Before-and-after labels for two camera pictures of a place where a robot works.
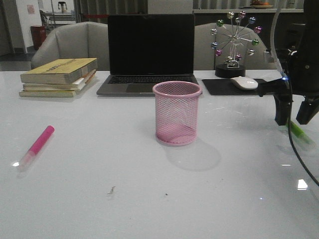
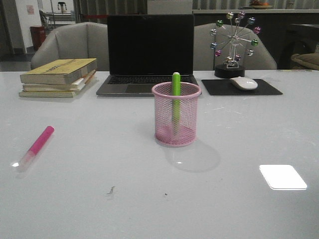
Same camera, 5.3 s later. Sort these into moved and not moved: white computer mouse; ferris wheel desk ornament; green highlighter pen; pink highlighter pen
Moved: green highlighter pen
Not moved: pink highlighter pen; white computer mouse; ferris wheel desk ornament
